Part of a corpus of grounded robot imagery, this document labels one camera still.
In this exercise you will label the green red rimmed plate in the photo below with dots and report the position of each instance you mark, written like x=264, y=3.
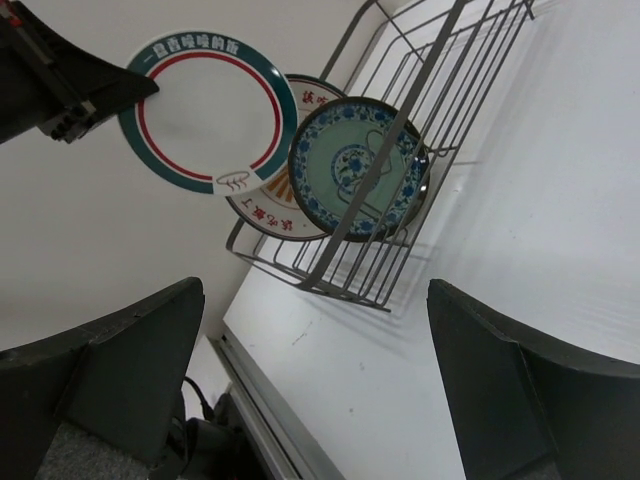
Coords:
x=222, y=120

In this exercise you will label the blue floral small plate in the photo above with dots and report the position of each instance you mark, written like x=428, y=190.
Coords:
x=332, y=152

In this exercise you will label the orange sunburst plate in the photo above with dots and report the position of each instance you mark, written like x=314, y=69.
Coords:
x=272, y=209

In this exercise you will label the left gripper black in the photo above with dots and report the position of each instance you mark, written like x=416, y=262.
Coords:
x=50, y=84

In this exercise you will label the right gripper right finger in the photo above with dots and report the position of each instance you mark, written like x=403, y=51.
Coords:
x=526, y=405

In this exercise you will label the aluminium front rail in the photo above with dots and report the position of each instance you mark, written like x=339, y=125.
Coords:
x=285, y=446

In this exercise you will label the grey wire dish rack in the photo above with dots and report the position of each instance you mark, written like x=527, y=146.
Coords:
x=435, y=62

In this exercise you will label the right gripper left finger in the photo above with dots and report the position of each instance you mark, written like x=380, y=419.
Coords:
x=116, y=379

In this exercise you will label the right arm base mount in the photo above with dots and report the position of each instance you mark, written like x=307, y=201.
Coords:
x=217, y=445

